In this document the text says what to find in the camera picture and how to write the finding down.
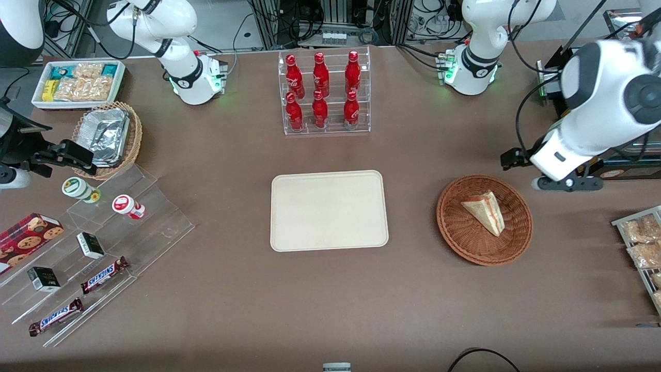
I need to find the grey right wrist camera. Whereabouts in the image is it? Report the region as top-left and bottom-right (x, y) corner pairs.
(0, 165), (33, 190)

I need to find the aluminium frame rack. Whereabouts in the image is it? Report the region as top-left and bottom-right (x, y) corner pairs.
(247, 0), (415, 50)

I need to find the small black carton box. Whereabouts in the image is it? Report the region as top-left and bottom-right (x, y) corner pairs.
(76, 232), (105, 260)
(27, 267), (61, 293)

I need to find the Snickers chocolate bar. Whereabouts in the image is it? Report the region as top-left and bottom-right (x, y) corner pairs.
(80, 256), (130, 295)
(28, 298), (84, 337)

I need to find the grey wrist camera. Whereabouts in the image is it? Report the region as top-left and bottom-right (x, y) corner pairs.
(532, 175), (604, 193)
(0, 165), (33, 190)

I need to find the grey wire rack tray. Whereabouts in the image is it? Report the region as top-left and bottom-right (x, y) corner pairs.
(612, 205), (661, 317)

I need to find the large clear cracker bag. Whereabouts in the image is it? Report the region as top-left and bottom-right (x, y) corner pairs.
(53, 76), (113, 102)

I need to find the brown round wicker basket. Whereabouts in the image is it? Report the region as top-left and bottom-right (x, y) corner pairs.
(436, 175), (533, 267)

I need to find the red tartan cookie box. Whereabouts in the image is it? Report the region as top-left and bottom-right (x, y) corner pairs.
(0, 213), (65, 275)

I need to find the stack of foil trays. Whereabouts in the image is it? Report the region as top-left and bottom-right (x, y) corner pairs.
(80, 107), (130, 168)

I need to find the green sunflower yogurt cup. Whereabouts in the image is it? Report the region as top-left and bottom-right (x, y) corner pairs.
(62, 177), (102, 204)

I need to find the black looped cable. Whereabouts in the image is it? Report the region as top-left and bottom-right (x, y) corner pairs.
(447, 348), (522, 372)

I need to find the red cola bottle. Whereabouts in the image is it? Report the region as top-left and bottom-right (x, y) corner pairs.
(345, 50), (361, 96)
(285, 54), (305, 100)
(311, 90), (329, 129)
(343, 90), (360, 130)
(286, 92), (304, 131)
(312, 52), (330, 99)

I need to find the small clear cracker bag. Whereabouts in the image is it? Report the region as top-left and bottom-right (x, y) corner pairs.
(72, 63), (105, 79)

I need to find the triangular sandwich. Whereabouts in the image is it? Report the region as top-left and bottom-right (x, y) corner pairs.
(461, 191), (505, 237)

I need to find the clear acrylic stepped stand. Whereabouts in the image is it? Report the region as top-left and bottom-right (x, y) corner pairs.
(0, 164), (196, 348)

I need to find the clear acrylic bottle rack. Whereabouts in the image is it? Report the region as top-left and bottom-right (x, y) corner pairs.
(278, 46), (372, 136)

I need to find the white rectangular snack bin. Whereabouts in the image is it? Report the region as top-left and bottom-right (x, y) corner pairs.
(31, 59), (127, 112)

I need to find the silver metallic box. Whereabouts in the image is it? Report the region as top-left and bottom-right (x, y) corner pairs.
(603, 7), (647, 41)

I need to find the light wicker basket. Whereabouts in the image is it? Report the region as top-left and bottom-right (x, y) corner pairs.
(72, 101), (143, 181)

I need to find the cream rectangular plastic tray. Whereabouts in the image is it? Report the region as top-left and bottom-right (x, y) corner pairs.
(270, 170), (389, 253)

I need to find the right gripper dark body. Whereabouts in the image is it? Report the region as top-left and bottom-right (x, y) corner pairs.
(0, 116), (38, 170)

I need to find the red strawberry yogurt cup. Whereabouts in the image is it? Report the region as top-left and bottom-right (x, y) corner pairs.
(112, 194), (146, 221)

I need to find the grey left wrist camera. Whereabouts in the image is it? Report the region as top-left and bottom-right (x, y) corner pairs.
(532, 175), (604, 193)

